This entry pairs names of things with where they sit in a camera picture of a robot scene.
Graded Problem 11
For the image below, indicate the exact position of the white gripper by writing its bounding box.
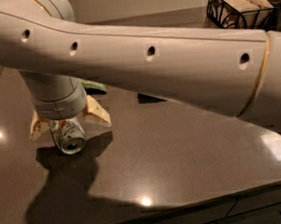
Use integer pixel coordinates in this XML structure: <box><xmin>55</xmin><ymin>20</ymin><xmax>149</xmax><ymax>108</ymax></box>
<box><xmin>20</xmin><ymin>72</ymin><xmax>111</xmax><ymax>141</ymax></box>

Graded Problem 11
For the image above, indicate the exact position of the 7up soda can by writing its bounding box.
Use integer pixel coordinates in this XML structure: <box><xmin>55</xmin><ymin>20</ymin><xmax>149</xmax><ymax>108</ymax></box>
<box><xmin>50</xmin><ymin>117</ymin><xmax>86</xmax><ymax>155</ymax></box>

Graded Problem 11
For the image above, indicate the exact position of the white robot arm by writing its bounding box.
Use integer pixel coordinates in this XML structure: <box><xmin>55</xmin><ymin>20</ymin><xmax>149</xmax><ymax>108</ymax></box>
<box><xmin>0</xmin><ymin>0</ymin><xmax>281</xmax><ymax>132</ymax></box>

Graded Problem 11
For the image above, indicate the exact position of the green Kettle chips bag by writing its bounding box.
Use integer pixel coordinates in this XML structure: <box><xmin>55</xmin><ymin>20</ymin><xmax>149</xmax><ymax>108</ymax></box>
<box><xmin>79</xmin><ymin>80</ymin><xmax>107</xmax><ymax>95</ymax></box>

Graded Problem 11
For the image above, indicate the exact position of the white napkins stack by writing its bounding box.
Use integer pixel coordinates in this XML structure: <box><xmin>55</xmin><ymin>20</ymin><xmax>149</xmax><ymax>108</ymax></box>
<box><xmin>212</xmin><ymin>0</ymin><xmax>276</xmax><ymax>33</ymax></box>

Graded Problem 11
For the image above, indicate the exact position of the cabinet drawer front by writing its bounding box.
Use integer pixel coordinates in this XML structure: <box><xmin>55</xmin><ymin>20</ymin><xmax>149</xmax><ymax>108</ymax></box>
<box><xmin>134</xmin><ymin>183</ymin><xmax>281</xmax><ymax>224</ymax></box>

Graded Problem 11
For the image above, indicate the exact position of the black wire napkin basket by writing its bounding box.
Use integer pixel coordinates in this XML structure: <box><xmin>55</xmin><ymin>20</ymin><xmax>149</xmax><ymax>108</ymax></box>
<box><xmin>204</xmin><ymin>0</ymin><xmax>280</xmax><ymax>35</ymax></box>

